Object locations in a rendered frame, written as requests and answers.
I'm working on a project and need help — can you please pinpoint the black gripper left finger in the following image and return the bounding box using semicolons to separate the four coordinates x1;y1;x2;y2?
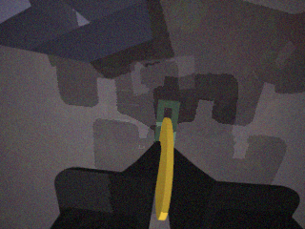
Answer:
54;141;161;229

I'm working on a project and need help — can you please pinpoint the gold coin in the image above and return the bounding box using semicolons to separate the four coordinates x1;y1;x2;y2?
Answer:
155;117;173;219

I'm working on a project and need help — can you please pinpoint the grey box side wall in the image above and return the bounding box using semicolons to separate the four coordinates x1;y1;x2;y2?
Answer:
29;0;153;63

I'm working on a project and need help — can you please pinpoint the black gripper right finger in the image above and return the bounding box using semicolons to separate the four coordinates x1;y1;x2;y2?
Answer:
168;147;300;229

